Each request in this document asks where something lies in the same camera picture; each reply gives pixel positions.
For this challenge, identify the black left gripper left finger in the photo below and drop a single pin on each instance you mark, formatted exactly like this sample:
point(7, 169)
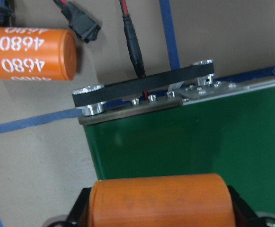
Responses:
point(78, 216)

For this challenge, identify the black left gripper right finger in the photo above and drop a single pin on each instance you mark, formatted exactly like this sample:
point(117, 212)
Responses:
point(244, 214)

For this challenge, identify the plain orange cylinder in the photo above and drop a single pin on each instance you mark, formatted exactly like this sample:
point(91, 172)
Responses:
point(164, 201)

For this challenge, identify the orange cylinder with 4680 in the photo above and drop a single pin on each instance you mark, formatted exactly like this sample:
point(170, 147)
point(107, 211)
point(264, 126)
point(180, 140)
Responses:
point(37, 54)

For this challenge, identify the green conveyor belt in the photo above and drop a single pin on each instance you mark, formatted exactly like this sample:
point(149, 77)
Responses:
point(186, 122)

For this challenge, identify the black cable connector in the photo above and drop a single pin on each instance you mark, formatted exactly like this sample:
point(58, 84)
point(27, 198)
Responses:
point(80, 23)

